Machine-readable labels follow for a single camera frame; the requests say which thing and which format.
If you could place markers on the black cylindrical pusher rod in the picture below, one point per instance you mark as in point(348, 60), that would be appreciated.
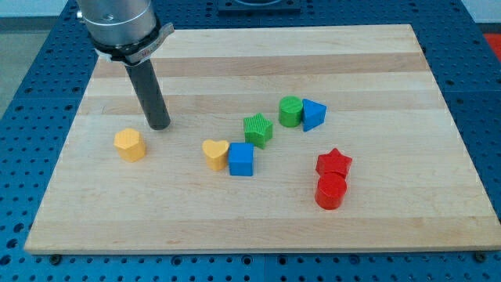
point(147, 89)

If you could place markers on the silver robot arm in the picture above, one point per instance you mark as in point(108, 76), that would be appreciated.
point(129, 32)

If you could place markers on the yellow heart block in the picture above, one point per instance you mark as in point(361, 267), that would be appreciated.
point(216, 153)

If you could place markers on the blue cube block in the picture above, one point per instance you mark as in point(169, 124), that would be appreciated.
point(241, 159)

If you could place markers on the yellow hexagon block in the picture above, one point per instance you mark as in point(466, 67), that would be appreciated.
point(130, 145)

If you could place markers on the green star block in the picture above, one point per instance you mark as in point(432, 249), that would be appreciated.
point(258, 130)

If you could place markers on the green cylinder block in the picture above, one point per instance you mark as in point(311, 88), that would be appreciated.
point(290, 111)

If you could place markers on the blue triangle block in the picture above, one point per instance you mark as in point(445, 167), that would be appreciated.
point(313, 114)

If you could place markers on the wooden board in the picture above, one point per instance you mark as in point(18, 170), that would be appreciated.
point(411, 187)

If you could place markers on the red star block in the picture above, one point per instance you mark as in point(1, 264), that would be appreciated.
point(333, 162)

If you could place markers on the red cylinder block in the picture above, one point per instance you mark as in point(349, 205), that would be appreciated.
point(330, 191)

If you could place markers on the red object at edge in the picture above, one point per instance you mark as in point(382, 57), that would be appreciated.
point(494, 41)

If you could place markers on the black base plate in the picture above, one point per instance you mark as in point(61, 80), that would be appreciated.
point(257, 6)

